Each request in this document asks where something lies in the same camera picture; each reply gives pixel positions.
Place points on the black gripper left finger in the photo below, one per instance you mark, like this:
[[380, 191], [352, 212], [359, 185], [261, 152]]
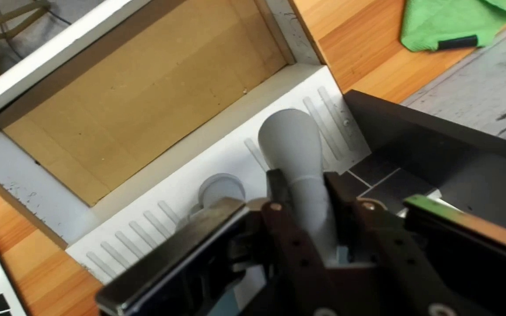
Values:
[[299, 284]]

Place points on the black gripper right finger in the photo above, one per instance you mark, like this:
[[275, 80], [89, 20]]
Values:
[[405, 279]]

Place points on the grey kitchen tap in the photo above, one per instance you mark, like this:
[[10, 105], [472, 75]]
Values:
[[291, 142]]

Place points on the white sink basin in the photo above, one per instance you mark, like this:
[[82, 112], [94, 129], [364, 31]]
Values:
[[111, 149]]

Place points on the wooden butcher block counter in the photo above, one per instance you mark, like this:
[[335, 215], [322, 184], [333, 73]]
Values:
[[359, 43]]

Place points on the green cloth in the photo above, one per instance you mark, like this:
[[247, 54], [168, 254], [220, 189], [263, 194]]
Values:
[[440, 26]]

